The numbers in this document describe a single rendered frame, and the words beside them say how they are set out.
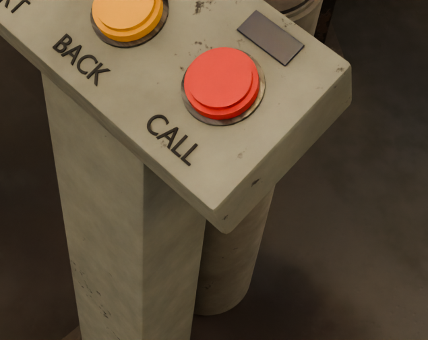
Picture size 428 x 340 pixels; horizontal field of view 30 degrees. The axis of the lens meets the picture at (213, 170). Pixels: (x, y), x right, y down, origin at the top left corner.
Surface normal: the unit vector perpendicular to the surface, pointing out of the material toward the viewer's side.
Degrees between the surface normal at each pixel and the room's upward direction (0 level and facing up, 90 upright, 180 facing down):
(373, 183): 0
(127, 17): 20
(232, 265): 90
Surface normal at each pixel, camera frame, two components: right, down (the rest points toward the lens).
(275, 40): -0.17, -0.34
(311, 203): 0.07, -0.57
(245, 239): 0.53, 0.72
